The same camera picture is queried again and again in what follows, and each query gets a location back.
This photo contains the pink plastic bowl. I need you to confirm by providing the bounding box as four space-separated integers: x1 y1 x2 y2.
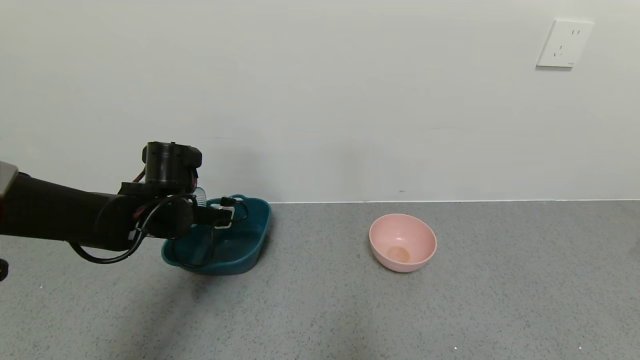
369 214 437 273

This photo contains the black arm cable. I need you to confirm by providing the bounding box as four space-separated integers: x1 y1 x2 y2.
69 196 197 265

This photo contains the teal plastic basin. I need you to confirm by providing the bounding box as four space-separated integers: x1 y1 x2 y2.
161 195 273 276

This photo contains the thin black camera cable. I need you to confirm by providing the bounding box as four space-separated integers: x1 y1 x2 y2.
172 196 250 270

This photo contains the white wall socket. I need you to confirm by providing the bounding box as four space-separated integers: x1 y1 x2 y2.
536 19 594 69

